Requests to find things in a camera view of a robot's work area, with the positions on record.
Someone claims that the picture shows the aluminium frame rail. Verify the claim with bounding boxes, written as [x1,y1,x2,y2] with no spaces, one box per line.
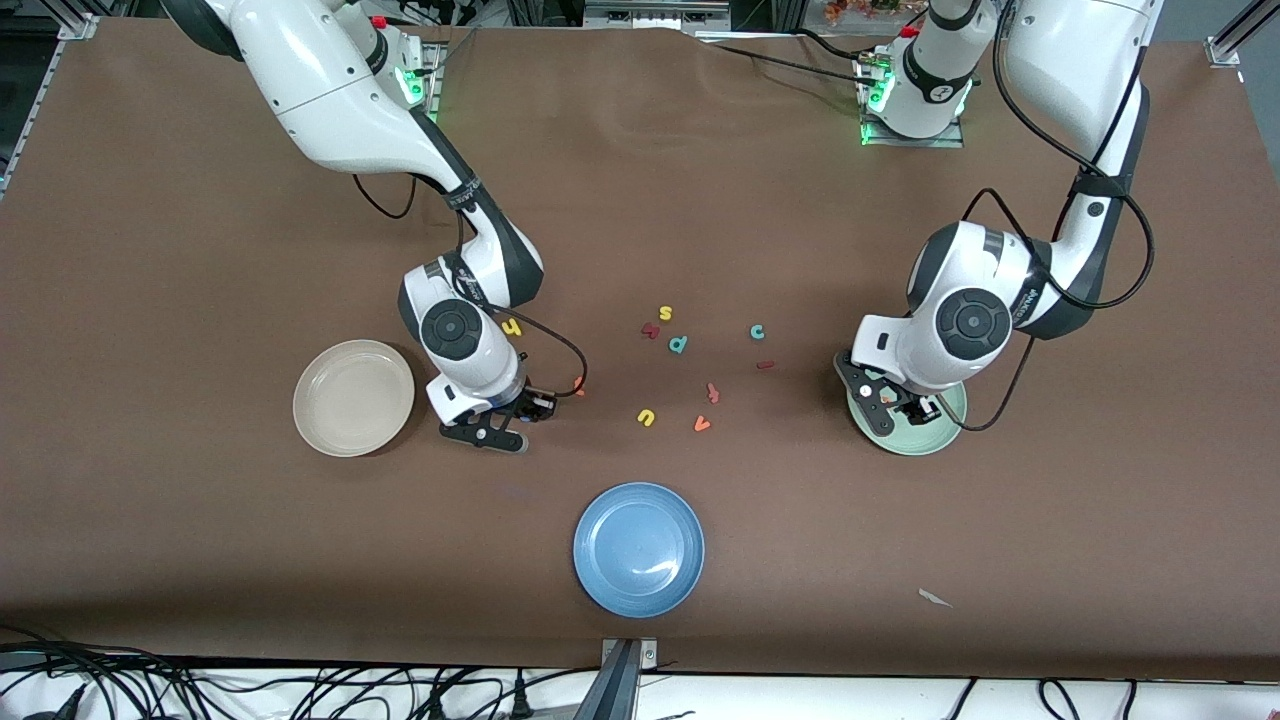
[1205,0,1280,69]
[0,10,101,201]

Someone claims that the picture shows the grey metal device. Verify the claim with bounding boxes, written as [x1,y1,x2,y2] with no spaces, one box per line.
[583,0,731,31]

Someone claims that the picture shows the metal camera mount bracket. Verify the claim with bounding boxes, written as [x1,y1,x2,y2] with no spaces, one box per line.
[572,637,661,720]

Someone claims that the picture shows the beige brown plate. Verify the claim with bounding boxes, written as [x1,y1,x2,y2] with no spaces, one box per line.
[292,339,416,458]

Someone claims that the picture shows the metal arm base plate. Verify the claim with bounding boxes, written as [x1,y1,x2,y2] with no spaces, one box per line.
[395,40,443,126]
[858,55,967,150]

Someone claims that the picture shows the tangled black floor cables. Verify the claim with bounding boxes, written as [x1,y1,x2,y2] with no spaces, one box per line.
[0,625,336,720]

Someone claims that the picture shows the light green plate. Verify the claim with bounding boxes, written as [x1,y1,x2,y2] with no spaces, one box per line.
[845,380,968,457]

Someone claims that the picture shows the black base power cable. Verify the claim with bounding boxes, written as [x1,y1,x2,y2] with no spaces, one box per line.
[700,28,881,91]

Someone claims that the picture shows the orange leaf decoration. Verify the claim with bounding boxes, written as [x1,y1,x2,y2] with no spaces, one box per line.
[825,0,926,26]

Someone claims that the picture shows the brown table cover sheet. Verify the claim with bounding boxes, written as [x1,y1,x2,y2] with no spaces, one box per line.
[0,18,1280,681]

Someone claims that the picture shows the blue plate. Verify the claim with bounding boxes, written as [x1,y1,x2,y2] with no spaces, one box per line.
[572,482,706,619]

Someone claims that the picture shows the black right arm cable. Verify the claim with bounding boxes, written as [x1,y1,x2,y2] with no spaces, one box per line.
[352,175,589,401]

